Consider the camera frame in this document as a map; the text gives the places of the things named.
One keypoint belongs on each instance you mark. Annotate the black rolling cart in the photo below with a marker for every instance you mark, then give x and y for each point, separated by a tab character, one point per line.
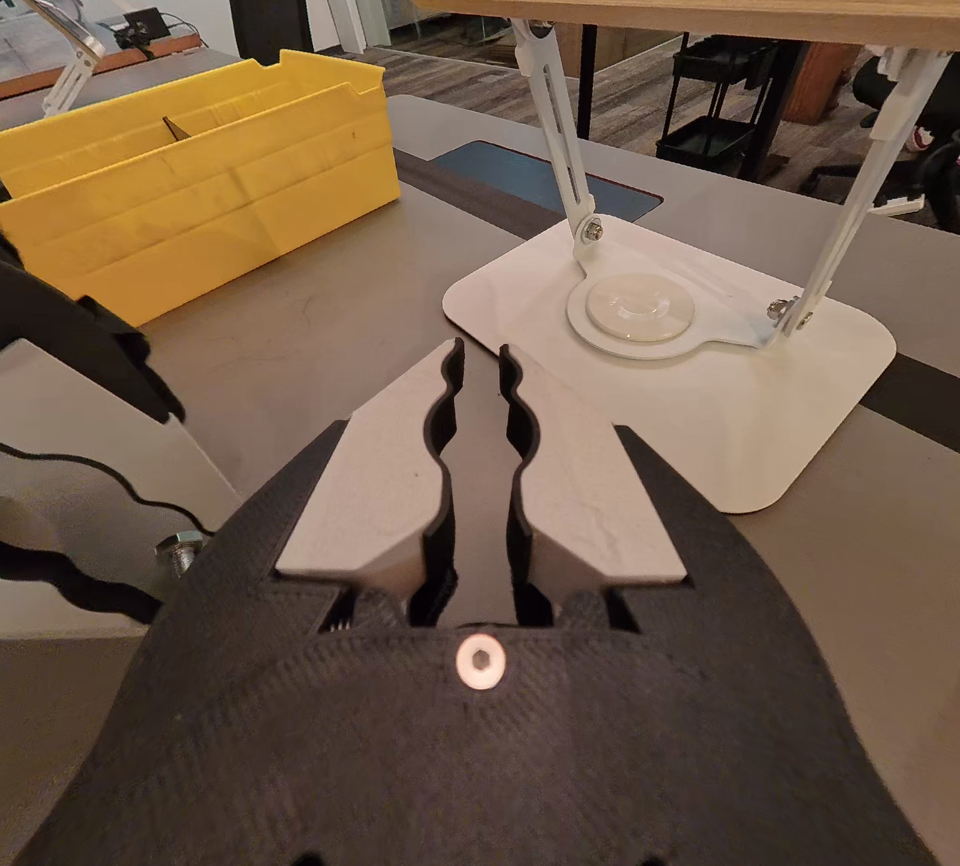
705	146

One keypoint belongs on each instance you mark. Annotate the brown wooden cabinet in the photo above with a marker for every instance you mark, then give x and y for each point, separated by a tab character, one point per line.
825	86

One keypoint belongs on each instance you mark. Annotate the yellow plastic bin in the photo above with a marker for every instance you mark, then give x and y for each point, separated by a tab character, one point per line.
187	221

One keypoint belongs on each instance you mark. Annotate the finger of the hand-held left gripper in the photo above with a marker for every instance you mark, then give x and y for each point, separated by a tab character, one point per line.
112	431
60	626

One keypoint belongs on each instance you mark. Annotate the silver hex bolt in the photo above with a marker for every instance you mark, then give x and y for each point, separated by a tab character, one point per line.
180	546

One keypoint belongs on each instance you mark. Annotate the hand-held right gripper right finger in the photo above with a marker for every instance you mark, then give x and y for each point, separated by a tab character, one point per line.
592	499

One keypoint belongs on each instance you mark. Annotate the black office chair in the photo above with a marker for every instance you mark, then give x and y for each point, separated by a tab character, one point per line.
877	86

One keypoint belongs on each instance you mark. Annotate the brown wooden desk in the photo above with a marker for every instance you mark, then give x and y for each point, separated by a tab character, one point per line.
90	65

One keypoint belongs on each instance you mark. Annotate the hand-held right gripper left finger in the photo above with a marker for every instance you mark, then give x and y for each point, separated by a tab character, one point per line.
375	491

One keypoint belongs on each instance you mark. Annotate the small black device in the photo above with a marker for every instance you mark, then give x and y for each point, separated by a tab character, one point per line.
142	26

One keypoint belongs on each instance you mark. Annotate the white desk stand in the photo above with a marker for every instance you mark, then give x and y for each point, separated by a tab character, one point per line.
71	83

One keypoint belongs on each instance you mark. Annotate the white stand with wooden board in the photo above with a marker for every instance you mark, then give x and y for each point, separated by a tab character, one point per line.
750	416

